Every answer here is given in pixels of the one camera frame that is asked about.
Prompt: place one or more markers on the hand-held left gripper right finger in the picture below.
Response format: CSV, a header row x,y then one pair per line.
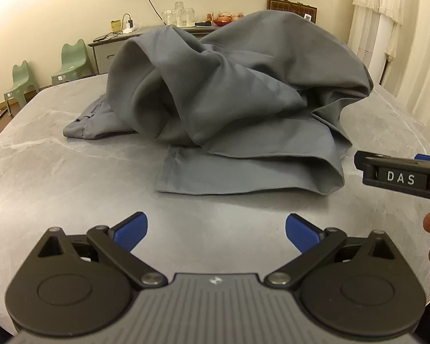
x,y
301,231

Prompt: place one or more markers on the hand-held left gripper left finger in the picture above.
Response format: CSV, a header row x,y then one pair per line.
x,y
132,231

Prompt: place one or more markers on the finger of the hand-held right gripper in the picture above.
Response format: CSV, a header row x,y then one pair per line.
x,y
376,160

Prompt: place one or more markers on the grey pants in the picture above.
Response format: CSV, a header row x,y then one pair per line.
x,y
236,79

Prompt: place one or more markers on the cream curtain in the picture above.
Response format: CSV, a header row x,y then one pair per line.
x,y
376,14

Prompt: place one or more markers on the small white device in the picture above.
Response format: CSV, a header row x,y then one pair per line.
x,y
307,17

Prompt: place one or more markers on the wooden framed board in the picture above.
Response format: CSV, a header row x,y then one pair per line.
x,y
290,7

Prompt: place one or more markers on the large green plastic chair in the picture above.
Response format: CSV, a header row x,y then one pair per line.
x,y
73,61

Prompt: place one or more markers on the grey and brown sideboard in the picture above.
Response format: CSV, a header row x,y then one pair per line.
x,y
104,52

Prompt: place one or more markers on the small green plastic chair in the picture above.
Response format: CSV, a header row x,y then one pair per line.
x,y
21,79

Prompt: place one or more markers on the white power strip with charger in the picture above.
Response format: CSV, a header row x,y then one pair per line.
x,y
129,27

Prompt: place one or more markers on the yellow cup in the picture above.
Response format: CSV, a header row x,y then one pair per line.
x,y
116,25

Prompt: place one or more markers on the clear glass jar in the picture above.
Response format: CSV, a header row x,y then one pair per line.
x,y
190,17
179,9
169,18

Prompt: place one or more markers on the black phone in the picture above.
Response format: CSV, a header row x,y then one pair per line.
x,y
202,24

